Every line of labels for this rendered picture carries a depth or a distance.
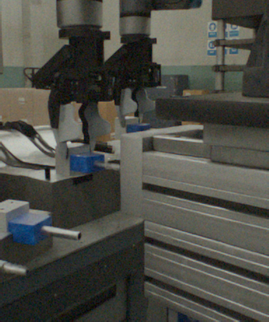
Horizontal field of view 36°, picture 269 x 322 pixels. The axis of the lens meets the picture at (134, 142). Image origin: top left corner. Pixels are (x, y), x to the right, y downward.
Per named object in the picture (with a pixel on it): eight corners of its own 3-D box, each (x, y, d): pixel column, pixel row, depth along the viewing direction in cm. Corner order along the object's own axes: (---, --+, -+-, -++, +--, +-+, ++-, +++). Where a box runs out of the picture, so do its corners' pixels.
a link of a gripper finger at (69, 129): (70, 161, 65) (79, 103, 65) (46, 157, 68) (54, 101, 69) (84, 162, 67) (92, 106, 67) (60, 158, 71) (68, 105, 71)
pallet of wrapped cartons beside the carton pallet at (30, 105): (98, 162, 527) (97, 87, 513) (53, 173, 462) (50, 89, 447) (33, 153, 595) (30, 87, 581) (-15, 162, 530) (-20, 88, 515)
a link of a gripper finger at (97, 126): (108, 157, 71) (99, 106, 68) (85, 153, 75) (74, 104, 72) (120, 150, 74) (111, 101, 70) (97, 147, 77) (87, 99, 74)
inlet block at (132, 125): (169, 142, 98) (169, 120, 97) (157, 145, 94) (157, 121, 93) (127, 137, 106) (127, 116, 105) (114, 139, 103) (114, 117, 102)
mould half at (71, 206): (150, 199, 88) (150, 136, 86) (53, 235, 68) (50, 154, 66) (12, 167, 119) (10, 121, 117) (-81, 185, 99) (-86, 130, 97)
